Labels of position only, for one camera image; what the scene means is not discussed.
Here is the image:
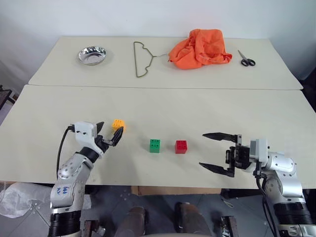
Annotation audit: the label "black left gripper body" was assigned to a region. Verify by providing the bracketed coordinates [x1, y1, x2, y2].
[95, 134, 112, 152]

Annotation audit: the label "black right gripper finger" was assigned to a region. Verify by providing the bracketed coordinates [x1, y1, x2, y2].
[202, 132, 243, 148]
[198, 162, 238, 178]

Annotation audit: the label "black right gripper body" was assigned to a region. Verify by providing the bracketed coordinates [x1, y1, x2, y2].
[225, 145, 251, 170]

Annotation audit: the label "yellow toy brick cube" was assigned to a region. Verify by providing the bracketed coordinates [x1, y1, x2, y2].
[111, 118, 127, 135]

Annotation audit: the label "green toy brick cube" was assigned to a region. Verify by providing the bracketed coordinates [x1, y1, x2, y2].
[149, 139, 161, 154]

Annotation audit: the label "red toy brick cube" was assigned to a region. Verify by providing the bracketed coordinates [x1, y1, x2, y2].
[175, 140, 188, 155]

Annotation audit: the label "dark rounded foot shape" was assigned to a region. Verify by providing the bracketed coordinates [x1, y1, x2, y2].
[116, 206, 150, 237]
[174, 201, 213, 235]

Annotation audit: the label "round silver metal bowl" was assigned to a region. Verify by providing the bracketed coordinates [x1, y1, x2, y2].
[78, 45, 108, 66]

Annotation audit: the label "crumpled orange cloth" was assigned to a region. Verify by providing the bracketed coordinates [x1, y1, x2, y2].
[168, 29, 233, 71]

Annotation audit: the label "crumpled clear plastic sheet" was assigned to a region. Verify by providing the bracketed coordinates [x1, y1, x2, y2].
[0, 182, 55, 219]

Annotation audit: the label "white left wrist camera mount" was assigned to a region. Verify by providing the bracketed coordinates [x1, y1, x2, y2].
[74, 121, 105, 158]

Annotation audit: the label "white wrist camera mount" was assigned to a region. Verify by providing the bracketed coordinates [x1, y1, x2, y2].
[74, 121, 105, 158]
[249, 138, 269, 164]

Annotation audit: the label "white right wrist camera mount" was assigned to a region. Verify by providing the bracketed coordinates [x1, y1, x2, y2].
[249, 138, 269, 164]

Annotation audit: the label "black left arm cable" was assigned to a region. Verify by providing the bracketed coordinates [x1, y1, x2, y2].
[56, 125, 76, 173]

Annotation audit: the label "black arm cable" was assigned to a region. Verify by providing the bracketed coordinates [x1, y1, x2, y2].
[253, 161, 282, 237]
[56, 125, 76, 173]

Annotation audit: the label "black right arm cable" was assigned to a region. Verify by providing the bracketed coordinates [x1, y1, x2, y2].
[253, 161, 282, 237]

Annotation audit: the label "olive wire clothes hanger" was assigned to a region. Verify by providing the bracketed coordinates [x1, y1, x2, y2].
[133, 41, 170, 79]

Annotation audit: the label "black handled scissors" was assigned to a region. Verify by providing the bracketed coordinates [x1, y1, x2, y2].
[237, 49, 256, 67]

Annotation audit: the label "dark wooden furniture frame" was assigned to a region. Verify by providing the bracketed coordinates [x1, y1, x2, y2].
[0, 85, 18, 112]

